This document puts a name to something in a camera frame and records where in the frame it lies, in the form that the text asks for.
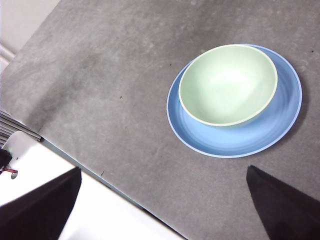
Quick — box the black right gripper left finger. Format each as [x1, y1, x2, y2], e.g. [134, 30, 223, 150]
[0, 167, 83, 240]

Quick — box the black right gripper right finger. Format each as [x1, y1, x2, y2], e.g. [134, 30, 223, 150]
[246, 164, 320, 240]

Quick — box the blue round plate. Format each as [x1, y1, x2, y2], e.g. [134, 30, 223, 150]
[166, 44, 303, 159]

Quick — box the green ribbed bowl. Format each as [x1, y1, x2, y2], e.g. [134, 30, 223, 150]
[178, 44, 279, 128]

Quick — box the grey ridged panel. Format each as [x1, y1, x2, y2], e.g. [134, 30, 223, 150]
[0, 108, 43, 148]

